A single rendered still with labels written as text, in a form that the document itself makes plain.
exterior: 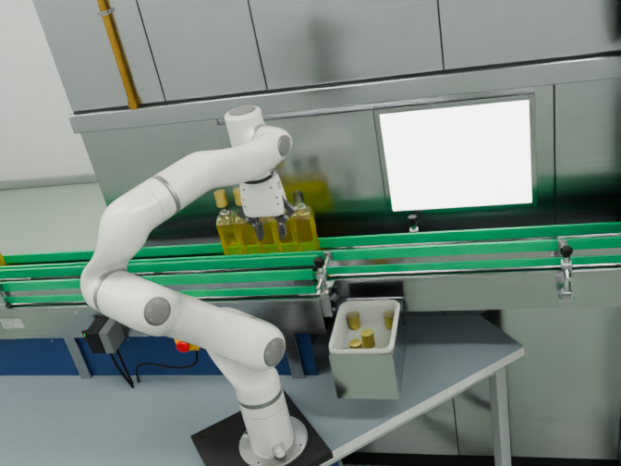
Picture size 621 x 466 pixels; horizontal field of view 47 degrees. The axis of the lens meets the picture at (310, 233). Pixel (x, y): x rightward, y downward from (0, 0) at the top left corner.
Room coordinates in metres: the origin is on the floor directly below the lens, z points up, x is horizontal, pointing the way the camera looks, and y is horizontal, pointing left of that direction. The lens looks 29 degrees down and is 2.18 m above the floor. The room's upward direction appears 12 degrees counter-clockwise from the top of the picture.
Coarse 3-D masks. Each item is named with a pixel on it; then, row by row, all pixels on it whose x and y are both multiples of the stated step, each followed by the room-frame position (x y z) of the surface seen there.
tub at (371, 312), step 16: (352, 304) 1.66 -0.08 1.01; (368, 304) 1.65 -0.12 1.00; (384, 304) 1.63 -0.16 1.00; (336, 320) 1.59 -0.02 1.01; (368, 320) 1.64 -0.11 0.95; (336, 336) 1.54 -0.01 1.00; (352, 336) 1.60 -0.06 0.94; (384, 336) 1.57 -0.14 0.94; (336, 352) 1.46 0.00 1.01; (352, 352) 1.45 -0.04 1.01; (368, 352) 1.44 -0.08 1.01; (384, 352) 1.43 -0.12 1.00
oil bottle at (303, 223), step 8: (304, 208) 1.81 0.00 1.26; (296, 216) 1.80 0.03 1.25; (304, 216) 1.79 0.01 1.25; (312, 216) 1.82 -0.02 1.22; (296, 224) 1.80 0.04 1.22; (304, 224) 1.79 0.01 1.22; (312, 224) 1.81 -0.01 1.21; (296, 232) 1.80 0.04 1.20; (304, 232) 1.79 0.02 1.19; (312, 232) 1.79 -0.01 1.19; (296, 240) 1.80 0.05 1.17; (304, 240) 1.79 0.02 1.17; (312, 240) 1.79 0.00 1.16; (304, 248) 1.79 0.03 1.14; (312, 248) 1.79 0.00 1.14
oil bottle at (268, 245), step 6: (264, 216) 1.83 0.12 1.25; (270, 216) 1.83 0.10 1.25; (264, 222) 1.83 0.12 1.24; (270, 222) 1.82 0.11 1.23; (264, 228) 1.83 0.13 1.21; (270, 228) 1.82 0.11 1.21; (264, 234) 1.83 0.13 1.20; (270, 234) 1.82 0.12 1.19; (258, 240) 1.84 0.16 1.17; (264, 240) 1.83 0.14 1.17; (270, 240) 1.82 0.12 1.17; (264, 246) 1.83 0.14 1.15; (270, 246) 1.83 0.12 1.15; (276, 246) 1.82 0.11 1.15; (264, 252) 1.83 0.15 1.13; (270, 252) 1.83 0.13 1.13
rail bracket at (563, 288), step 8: (560, 240) 1.56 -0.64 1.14; (560, 248) 1.56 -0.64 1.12; (568, 248) 1.46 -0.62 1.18; (568, 256) 1.46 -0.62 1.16; (568, 264) 1.45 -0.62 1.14; (568, 272) 1.43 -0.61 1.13; (560, 280) 1.54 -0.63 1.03; (568, 280) 1.41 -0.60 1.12; (560, 288) 1.50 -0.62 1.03; (568, 288) 1.46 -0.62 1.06; (560, 296) 1.47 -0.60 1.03; (568, 296) 1.45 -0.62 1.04; (560, 304) 1.45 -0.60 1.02; (568, 304) 1.45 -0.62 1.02
